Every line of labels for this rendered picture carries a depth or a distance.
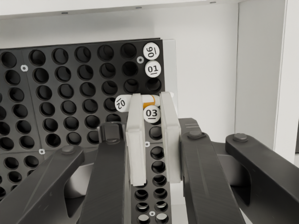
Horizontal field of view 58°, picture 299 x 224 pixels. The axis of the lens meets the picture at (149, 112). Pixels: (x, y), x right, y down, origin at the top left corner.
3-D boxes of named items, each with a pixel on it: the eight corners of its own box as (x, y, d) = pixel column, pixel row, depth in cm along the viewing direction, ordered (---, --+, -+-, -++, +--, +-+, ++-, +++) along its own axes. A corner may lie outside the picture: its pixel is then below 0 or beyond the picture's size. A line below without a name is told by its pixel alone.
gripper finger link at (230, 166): (185, 158, 11) (259, 154, 11) (174, 118, 16) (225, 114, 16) (186, 190, 11) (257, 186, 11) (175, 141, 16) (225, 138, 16)
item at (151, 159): (162, 38, 22) (162, 39, 21) (171, 220, 27) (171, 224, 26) (139, 40, 22) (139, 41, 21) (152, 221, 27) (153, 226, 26)
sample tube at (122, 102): (148, 98, 23) (111, 100, 20) (158, 90, 23) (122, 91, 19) (155, 110, 23) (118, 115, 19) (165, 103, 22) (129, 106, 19)
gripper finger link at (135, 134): (146, 186, 13) (131, 187, 13) (144, 132, 20) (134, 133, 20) (141, 129, 12) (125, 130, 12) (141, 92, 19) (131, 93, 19)
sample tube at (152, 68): (159, 67, 25) (162, 76, 21) (146, 69, 25) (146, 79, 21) (156, 54, 25) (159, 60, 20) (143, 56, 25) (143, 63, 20)
